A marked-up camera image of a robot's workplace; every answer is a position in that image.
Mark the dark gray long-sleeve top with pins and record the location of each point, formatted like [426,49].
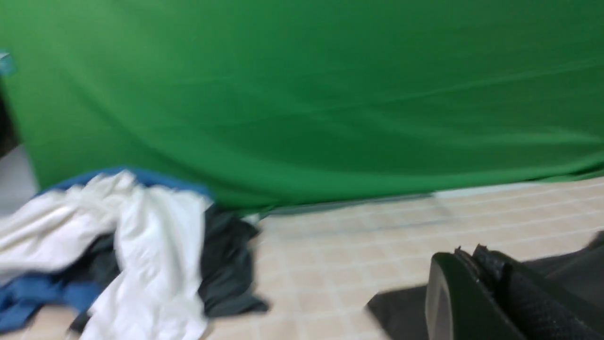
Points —
[401,313]

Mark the white crumpled shirt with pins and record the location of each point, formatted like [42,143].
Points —
[158,241]

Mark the blue crumpled garment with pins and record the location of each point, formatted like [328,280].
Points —
[23,295]

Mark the dark teal crumpled garment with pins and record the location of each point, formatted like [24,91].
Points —
[227,266]

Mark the green backdrop cloth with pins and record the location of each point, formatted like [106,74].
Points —
[285,102]

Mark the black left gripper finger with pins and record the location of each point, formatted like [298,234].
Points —
[488,295]

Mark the beige checkered tablecloth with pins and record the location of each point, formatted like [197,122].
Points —
[318,270]

